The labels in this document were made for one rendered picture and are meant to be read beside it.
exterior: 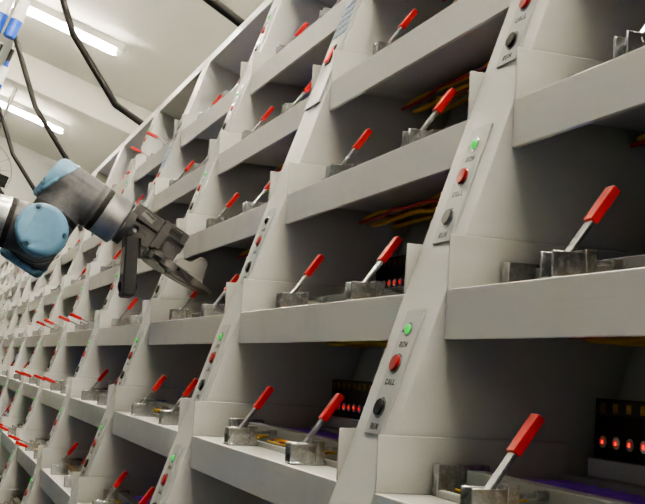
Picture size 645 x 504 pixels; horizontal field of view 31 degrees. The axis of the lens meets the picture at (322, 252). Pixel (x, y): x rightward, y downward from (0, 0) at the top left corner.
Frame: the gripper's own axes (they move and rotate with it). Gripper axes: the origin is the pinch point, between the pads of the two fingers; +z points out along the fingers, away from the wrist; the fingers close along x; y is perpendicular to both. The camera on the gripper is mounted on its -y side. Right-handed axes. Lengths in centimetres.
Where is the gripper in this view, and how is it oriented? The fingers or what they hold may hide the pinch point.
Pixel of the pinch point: (202, 293)
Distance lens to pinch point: 224.3
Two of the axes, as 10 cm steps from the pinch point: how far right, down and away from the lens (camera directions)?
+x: -3.3, 0.8, 9.4
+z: 7.9, 5.7, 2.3
